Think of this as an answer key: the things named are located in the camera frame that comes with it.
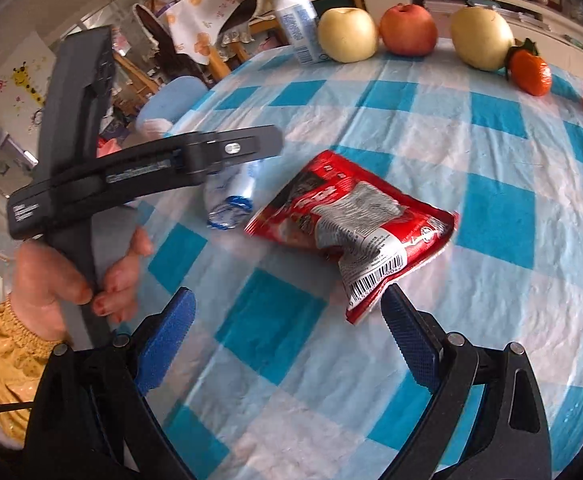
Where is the blue plastic stool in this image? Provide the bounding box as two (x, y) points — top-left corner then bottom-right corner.
(135, 76), (209, 141)

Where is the giraffe wall poster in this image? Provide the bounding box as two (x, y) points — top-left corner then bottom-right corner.
(0, 30), (59, 136)

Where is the yellow apple left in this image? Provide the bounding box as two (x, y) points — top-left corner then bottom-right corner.
(318, 7), (378, 64)

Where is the red coffee packet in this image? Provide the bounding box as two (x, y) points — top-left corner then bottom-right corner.
(244, 149), (461, 326)

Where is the large yellow pear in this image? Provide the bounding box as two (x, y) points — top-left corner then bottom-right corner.
(450, 6), (515, 72)

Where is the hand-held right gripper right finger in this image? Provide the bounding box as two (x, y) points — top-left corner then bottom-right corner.
(379, 283), (552, 480)

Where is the black cable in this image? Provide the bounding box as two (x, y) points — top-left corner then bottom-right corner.
(0, 399), (34, 416)

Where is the red apple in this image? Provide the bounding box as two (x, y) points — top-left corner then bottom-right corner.
(379, 3), (439, 57)

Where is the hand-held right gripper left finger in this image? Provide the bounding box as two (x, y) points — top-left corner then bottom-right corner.
(24, 287), (197, 480)

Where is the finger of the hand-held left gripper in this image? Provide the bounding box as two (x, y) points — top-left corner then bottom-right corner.
(171, 125), (284, 188)

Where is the upright white plastic bottle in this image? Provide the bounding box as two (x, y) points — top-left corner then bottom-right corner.
(266, 0), (329, 66)

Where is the blue checked tablecloth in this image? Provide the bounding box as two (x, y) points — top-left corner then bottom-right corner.
(96, 42), (583, 480)

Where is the mandarin with green leaf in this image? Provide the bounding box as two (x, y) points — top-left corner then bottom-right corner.
(504, 37), (553, 97)

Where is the person's left forearm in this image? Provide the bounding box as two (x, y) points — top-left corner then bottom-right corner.
(0, 297), (67, 448)

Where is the crushed cup with foil lid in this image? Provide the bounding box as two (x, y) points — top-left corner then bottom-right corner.
(202, 157), (262, 231)

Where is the white orange-print cloth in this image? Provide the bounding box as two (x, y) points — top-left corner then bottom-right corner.
(164, 0), (257, 66)

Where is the person's left hand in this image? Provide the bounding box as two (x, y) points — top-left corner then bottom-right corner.
(5, 227), (153, 343)

